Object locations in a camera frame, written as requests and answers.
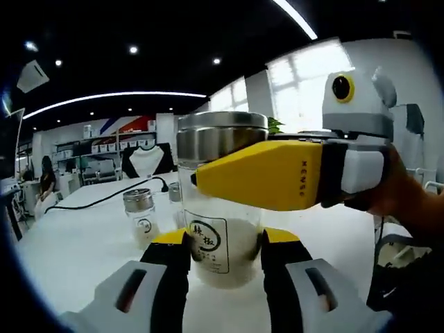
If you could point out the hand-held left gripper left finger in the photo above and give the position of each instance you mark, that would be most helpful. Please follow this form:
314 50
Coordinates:
163 295

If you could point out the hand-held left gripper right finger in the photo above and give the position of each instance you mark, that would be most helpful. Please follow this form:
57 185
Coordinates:
277 288

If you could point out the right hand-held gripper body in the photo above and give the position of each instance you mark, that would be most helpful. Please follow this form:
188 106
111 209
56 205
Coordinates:
360 104

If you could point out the tall seasoning bottle cream powder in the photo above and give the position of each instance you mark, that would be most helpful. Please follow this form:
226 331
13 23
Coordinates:
225 277

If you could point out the short seasoning bottle beige powder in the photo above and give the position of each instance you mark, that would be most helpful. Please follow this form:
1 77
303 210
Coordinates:
137 239

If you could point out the short seasoning bottle white granules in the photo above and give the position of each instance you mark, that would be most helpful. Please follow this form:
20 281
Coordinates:
173 194

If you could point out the person's right hand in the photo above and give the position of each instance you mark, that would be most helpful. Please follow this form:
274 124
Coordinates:
399 190

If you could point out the green potted plant white pot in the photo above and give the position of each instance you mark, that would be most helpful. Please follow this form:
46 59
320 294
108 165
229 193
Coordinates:
274 125

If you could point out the white cabinet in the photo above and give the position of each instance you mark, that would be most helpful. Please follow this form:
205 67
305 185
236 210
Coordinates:
402 138

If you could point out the large window white blinds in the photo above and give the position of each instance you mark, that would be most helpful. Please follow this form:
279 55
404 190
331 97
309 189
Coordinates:
298 76

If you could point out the narrow window white blinds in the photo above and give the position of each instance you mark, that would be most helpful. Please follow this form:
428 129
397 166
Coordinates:
230 97

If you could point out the curved ceiling light strip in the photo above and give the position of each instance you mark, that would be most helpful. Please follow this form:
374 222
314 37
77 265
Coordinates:
298 19
121 94

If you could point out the black white raglan shirt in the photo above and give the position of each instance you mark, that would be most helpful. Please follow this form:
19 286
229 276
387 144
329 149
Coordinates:
145 163

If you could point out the row of white storage boxes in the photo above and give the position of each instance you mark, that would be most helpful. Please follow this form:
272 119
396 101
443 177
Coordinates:
104 148

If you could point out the metal storage shelving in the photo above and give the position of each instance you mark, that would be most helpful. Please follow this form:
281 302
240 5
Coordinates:
79 156

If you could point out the white standing desk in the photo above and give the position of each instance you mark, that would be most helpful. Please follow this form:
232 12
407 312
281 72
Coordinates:
16 218

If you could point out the group of round ceiling downlights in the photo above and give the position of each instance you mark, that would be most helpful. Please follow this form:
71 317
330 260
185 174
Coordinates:
133 49

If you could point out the white open laptop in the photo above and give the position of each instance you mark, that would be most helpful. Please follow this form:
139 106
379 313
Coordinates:
15 145

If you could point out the ceiling air conditioner unit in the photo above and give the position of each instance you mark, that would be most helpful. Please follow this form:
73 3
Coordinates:
32 75

